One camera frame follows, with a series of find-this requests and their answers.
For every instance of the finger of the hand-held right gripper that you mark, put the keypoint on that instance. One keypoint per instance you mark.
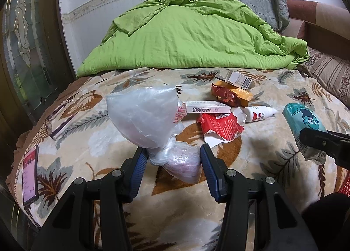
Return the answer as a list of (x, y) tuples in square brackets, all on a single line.
[(325, 141)]

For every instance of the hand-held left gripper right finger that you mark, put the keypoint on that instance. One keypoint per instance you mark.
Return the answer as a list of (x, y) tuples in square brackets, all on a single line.
[(209, 171)]

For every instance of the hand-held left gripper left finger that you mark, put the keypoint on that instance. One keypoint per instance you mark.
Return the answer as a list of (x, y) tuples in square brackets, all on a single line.
[(138, 174)]

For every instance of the teal tissue packet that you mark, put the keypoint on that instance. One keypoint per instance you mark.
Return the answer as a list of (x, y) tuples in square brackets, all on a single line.
[(303, 116)]

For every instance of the red plastic basket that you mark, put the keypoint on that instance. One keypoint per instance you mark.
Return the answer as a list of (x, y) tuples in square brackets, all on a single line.
[(344, 182)]

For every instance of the clear plastic bag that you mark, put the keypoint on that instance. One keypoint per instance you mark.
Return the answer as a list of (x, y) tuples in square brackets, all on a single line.
[(142, 114)]

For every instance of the orange box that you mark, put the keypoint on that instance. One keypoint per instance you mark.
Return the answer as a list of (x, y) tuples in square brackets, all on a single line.
[(243, 97)]

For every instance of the small white box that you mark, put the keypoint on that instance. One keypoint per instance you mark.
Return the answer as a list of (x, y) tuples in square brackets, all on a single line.
[(240, 80)]

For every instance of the torn red wrapper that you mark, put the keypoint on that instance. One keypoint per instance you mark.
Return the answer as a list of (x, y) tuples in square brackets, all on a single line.
[(218, 127)]

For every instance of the leaf-print blanket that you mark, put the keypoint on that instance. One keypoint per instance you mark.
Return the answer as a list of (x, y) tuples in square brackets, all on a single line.
[(95, 141)]

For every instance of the long white barcode box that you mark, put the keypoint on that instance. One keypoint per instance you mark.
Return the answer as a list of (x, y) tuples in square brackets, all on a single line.
[(207, 108)]

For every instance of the striped beige pillow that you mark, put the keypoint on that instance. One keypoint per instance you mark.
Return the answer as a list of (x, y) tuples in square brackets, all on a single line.
[(328, 70)]

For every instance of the white dropper bottle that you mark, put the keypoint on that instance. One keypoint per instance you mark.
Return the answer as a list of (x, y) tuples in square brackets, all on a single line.
[(257, 114)]

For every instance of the red gold-print packet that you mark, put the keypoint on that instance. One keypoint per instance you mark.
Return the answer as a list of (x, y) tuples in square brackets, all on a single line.
[(222, 93)]

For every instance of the dark trousers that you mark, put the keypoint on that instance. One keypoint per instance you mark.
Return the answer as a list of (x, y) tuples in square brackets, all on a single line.
[(328, 223)]

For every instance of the eyeglasses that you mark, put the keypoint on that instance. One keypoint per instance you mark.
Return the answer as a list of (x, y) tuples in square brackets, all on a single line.
[(50, 130)]

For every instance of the smartphone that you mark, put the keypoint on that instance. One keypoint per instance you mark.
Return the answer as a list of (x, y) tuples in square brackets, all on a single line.
[(30, 174)]

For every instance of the brown upholstered headboard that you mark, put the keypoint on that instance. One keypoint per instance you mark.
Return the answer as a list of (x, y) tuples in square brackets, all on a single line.
[(322, 29)]

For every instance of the brown bed sheet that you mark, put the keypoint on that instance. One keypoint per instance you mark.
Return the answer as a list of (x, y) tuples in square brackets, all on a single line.
[(23, 137)]

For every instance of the green quilt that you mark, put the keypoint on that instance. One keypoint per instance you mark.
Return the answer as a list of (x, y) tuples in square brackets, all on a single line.
[(186, 34)]

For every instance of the wooden door with glass panel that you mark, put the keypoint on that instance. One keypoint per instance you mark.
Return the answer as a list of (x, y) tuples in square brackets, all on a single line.
[(22, 48)]

